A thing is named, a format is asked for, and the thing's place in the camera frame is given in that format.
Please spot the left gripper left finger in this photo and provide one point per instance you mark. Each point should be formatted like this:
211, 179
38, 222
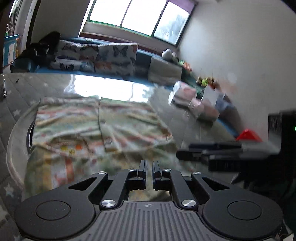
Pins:
123, 183

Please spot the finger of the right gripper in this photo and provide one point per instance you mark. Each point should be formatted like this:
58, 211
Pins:
199, 155
215, 146

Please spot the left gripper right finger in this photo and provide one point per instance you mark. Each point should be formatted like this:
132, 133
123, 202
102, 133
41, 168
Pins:
173, 181

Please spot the patterned green child shirt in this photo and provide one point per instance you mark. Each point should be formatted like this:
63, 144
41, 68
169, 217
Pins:
75, 138

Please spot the black clothes pile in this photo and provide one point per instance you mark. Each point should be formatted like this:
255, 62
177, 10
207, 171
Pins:
37, 54

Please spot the red plastic object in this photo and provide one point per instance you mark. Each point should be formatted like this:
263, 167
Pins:
249, 135

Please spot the pink tissue pack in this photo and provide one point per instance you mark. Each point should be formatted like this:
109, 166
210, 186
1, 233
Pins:
182, 94

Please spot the orange green plush toys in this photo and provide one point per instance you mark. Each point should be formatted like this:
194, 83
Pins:
196, 79

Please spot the grey cushion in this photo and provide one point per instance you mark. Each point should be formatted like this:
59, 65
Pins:
163, 72

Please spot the white plush toy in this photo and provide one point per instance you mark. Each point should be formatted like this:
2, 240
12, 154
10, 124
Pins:
170, 56

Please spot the butterfly pillow right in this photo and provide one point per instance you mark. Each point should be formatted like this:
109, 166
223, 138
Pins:
116, 59

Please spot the butterfly pillow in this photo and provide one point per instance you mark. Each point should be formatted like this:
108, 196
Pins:
70, 56
116, 59

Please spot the blue sofa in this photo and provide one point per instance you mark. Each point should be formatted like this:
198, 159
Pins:
106, 85

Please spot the butterfly pillow left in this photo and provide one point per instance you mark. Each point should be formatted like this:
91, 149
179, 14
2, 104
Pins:
70, 56

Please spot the blue white small cabinet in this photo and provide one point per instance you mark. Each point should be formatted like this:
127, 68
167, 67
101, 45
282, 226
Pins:
9, 51

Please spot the window with green frame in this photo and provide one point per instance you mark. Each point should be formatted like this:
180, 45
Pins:
163, 20

